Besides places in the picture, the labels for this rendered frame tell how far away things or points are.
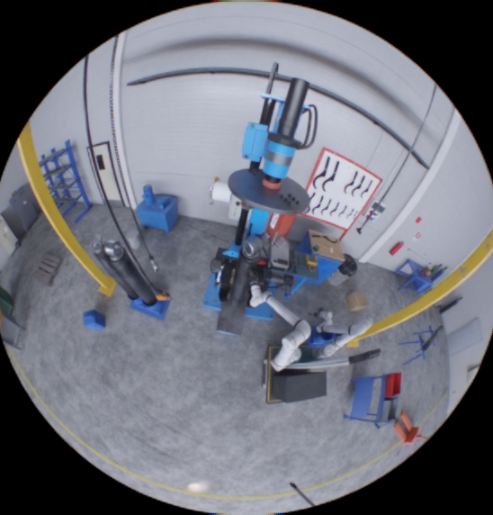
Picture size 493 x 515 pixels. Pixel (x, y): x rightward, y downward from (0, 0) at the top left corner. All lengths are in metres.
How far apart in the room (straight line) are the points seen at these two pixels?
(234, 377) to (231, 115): 4.20
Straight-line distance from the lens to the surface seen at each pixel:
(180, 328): 2.79
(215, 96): 3.16
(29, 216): 10.29
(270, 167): 1.00
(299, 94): 1.09
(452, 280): 2.69
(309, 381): 2.15
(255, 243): 1.43
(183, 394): 2.80
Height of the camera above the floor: 2.68
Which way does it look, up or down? 52 degrees down
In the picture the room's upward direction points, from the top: 16 degrees clockwise
